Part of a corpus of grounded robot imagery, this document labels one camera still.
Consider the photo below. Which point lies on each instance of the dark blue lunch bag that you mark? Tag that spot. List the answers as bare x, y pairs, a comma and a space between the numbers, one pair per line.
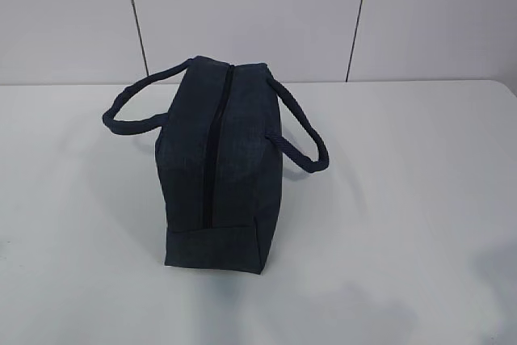
219, 156

